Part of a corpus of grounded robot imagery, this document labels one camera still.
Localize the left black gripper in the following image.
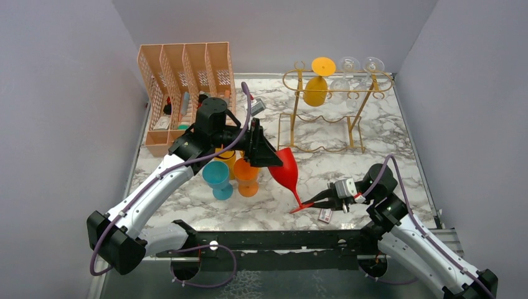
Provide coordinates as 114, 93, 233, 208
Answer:
212, 118, 283, 168

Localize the orange wine glass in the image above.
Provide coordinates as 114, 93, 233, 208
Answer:
233, 158, 260, 197

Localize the yellow wine glass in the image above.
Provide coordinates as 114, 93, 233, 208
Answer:
304, 57, 336, 107
214, 150, 237, 180

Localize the red wine glass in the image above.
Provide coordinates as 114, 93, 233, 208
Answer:
268, 147, 313, 214

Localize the blue wine glass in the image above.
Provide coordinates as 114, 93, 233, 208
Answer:
202, 161, 233, 201

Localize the clear wine glass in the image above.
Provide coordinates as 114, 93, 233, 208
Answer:
329, 56, 361, 105
362, 57, 385, 84

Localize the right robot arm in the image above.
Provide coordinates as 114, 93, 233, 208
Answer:
303, 163, 498, 298

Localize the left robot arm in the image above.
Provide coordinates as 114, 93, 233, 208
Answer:
87, 97, 283, 276

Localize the small red white card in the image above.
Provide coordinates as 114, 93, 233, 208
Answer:
318, 209, 333, 224

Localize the peach plastic file organizer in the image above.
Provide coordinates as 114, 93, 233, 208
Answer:
137, 42, 237, 157

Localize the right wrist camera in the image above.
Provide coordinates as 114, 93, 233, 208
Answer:
334, 178, 359, 199

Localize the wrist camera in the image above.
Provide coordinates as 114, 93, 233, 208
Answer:
334, 178, 359, 199
250, 98, 266, 117

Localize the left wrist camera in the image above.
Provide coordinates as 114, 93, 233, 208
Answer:
250, 98, 266, 117

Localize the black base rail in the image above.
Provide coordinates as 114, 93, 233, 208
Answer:
136, 229, 459, 273

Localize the gold wire glass rack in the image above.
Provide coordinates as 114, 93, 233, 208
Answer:
277, 61, 394, 153

